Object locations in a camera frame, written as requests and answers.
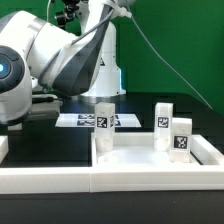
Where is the white fiducial marker sheet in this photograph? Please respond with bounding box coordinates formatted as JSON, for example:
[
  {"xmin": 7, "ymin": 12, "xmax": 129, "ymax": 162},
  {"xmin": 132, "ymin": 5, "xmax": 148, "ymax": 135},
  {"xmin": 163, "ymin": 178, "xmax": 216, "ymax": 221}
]
[{"xmin": 55, "ymin": 113, "xmax": 141, "ymax": 128}]

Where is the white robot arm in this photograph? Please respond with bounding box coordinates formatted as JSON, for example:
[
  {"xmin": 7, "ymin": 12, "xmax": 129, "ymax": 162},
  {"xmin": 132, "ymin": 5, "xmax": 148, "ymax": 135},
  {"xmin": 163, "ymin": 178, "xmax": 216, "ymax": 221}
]
[{"xmin": 0, "ymin": 0, "xmax": 135, "ymax": 126}]

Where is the grey cable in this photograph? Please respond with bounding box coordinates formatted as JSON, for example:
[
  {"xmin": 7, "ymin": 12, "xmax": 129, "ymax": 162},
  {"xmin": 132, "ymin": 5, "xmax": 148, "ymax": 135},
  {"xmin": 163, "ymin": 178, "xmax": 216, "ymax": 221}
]
[{"xmin": 128, "ymin": 13, "xmax": 214, "ymax": 111}]

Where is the white square tabletop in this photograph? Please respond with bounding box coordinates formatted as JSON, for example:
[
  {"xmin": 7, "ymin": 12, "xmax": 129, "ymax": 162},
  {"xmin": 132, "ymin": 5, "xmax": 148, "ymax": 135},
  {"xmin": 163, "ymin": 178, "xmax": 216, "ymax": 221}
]
[{"xmin": 90, "ymin": 132, "xmax": 201, "ymax": 168}]

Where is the white U-shaped fence wall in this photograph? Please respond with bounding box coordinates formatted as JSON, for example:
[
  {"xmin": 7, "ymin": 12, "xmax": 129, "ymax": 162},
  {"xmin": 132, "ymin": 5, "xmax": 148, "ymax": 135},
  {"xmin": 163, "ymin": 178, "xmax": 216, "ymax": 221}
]
[{"xmin": 0, "ymin": 135, "xmax": 224, "ymax": 194}]

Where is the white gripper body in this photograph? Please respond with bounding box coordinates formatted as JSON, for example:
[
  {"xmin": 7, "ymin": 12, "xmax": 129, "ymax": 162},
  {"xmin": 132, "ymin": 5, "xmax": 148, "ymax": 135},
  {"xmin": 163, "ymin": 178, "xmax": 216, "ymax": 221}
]
[{"xmin": 26, "ymin": 94, "xmax": 63, "ymax": 121}]

